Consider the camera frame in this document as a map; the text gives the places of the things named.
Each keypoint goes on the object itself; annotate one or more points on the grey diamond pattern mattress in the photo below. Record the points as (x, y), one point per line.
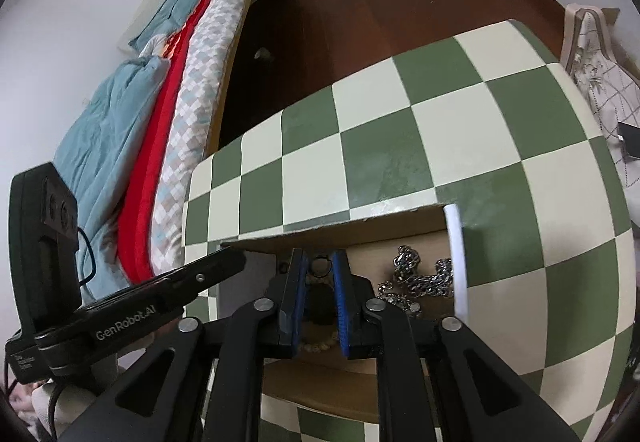
(200, 87)

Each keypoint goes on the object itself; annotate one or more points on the cardboard box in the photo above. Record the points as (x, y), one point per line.
(370, 232)

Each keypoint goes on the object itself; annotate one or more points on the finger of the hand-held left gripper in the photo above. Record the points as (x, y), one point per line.
(215, 267)

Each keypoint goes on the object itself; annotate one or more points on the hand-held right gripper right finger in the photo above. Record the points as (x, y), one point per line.
(341, 294)

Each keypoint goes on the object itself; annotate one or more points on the dark object under bed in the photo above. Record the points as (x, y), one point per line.
(261, 54)

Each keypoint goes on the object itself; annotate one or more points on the white floral tote bag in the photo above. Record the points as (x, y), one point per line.
(595, 82)

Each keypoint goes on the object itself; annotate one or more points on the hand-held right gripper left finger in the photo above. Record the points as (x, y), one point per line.
(299, 294)

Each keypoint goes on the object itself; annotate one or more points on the green checkered tablecloth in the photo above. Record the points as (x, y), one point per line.
(375, 147)

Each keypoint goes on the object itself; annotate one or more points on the red bed sheet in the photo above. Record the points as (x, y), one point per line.
(150, 162)

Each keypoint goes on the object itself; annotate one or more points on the black smartphone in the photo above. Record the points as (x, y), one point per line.
(631, 137)

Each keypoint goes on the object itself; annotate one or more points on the large blue blanket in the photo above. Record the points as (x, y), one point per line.
(110, 137)

